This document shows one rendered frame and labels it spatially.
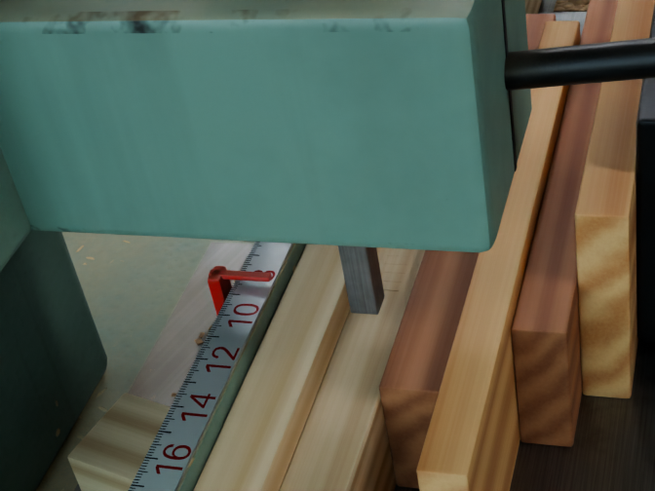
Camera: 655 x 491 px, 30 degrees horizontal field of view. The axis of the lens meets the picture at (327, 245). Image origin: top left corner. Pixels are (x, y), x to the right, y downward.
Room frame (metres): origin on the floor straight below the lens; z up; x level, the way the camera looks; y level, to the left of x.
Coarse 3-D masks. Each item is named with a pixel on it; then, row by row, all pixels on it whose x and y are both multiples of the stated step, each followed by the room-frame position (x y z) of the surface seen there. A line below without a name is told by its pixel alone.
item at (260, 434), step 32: (320, 256) 0.32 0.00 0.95; (288, 288) 0.31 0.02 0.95; (320, 288) 0.31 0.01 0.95; (288, 320) 0.30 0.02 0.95; (320, 320) 0.29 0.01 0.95; (288, 352) 0.28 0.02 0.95; (320, 352) 0.28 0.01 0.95; (256, 384) 0.27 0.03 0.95; (288, 384) 0.27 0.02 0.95; (320, 384) 0.27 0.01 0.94; (256, 416) 0.26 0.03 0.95; (288, 416) 0.25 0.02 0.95; (224, 448) 0.25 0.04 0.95; (256, 448) 0.24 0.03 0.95; (288, 448) 0.25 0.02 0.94; (224, 480) 0.23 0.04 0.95; (256, 480) 0.23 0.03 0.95
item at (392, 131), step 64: (0, 0) 0.30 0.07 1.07; (64, 0) 0.29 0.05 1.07; (128, 0) 0.29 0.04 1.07; (192, 0) 0.28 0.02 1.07; (256, 0) 0.27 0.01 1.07; (320, 0) 0.27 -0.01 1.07; (384, 0) 0.26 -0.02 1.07; (448, 0) 0.25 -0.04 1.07; (512, 0) 0.29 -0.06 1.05; (0, 64) 0.29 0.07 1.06; (64, 64) 0.28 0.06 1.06; (128, 64) 0.28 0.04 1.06; (192, 64) 0.27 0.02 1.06; (256, 64) 0.26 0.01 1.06; (320, 64) 0.26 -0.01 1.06; (384, 64) 0.25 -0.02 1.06; (448, 64) 0.25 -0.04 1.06; (0, 128) 0.29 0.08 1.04; (64, 128) 0.29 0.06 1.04; (128, 128) 0.28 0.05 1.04; (192, 128) 0.27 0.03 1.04; (256, 128) 0.27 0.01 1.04; (320, 128) 0.26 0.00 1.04; (384, 128) 0.25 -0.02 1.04; (448, 128) 0.25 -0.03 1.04; (512, 128) 0.27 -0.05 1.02; (64, 192) 0.29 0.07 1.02; (128, 192) 0.28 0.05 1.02; (192, 192) 0.27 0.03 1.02; (256, 192) 0.27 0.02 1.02; (320, 192) 0.26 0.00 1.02; (384, 192) 0.25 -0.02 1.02; (448, 192) 0.25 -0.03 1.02
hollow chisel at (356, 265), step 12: (348, 252) 0.29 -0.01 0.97; (360, 252) 0.29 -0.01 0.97; (372, 252) 0.29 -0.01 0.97; (348, 264) 0.29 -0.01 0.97; (360, 264) 0.29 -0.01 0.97; (372, 264) 0.29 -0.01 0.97; (348, 276) 0.29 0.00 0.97; (360, 276) 0.29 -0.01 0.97; (372, 276) 0.29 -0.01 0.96; (348, 288) 0.29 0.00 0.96; (360, 288) 0.29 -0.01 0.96; (372, 288) 0.29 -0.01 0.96; (360, 300) 0.29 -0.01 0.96; (372, 300) 0.29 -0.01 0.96; (360, 312) 0.29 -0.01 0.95; (372, 312) 0.29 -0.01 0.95
